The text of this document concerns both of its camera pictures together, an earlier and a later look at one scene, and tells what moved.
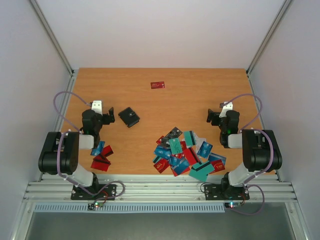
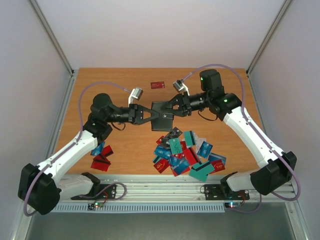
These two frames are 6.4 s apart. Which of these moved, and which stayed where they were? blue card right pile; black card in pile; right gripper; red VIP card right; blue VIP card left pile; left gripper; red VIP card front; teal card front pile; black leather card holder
Moved: right gripper; left gripper; black leather card holder
Stayed: blue VIP card left pile; red VIP card right; blue card right pile; teal card front pile; black card in pile; red VIP card front
